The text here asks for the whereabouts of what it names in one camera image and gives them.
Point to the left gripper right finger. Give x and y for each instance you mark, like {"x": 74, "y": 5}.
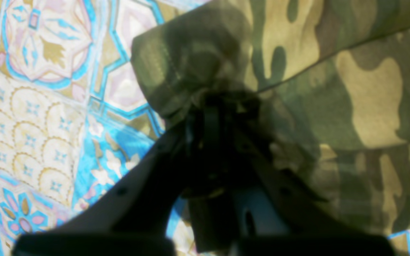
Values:
{"x": 277, "y": 213}

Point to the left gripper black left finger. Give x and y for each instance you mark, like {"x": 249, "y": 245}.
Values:
{"x": 132, "y": 218}

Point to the camouflage T-shirt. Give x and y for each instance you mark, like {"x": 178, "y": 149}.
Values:
{"x": 332, "y": 79}

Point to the patterned tile tablecloth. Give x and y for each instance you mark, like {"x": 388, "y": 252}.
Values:
{"x": 73, "y": 118}

